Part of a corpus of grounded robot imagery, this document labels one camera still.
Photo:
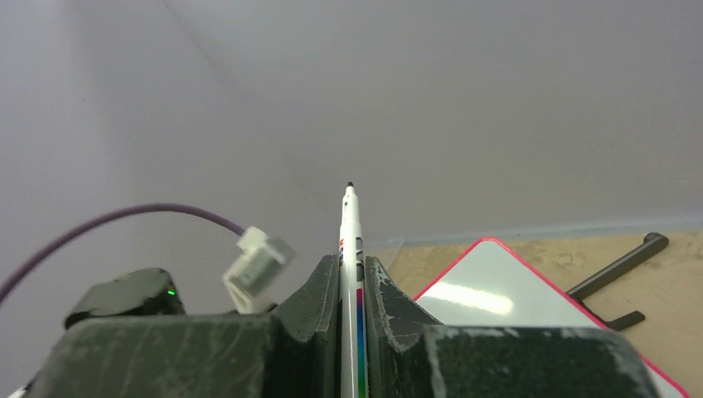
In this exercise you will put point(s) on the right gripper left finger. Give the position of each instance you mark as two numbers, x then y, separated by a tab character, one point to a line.
305	361

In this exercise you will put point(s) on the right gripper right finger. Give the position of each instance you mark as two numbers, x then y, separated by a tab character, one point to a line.
398	363

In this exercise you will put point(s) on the red framed whiteboard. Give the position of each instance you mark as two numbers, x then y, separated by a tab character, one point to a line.
490	285

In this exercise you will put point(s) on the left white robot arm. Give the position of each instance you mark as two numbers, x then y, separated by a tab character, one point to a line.
143	292

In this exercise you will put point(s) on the dark grey pipe fitting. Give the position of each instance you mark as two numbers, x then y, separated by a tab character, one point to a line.
653	243

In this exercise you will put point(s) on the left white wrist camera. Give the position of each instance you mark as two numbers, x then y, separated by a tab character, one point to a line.
263	258

